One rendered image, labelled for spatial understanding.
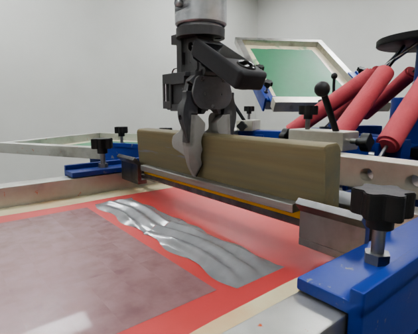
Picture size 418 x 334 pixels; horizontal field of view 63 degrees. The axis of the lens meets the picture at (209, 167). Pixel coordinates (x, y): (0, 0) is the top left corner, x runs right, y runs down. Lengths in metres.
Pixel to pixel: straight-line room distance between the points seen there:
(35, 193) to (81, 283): 0.33
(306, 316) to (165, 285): 0.15
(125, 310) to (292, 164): 0.22
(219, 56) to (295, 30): 5.27
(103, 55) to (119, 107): 0.66
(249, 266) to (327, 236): 0.08
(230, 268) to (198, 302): 0.06
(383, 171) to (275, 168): 0.23
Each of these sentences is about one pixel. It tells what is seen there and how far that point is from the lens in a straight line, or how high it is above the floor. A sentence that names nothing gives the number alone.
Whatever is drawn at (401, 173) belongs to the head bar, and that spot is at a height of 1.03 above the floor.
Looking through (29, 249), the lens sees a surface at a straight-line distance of 0.47.
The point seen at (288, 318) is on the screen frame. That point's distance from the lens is 0.24.
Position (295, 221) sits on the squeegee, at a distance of 0.41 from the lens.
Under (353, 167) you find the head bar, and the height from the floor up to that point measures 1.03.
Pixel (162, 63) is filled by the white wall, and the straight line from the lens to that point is 4.95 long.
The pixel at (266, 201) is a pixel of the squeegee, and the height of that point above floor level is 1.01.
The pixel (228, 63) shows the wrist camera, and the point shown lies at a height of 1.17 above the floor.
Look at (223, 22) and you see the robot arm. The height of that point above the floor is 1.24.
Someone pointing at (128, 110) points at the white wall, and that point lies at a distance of 4.66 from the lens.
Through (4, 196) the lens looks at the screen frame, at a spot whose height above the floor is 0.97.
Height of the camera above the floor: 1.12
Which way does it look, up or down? 10 degrees down
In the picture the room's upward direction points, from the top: straight up
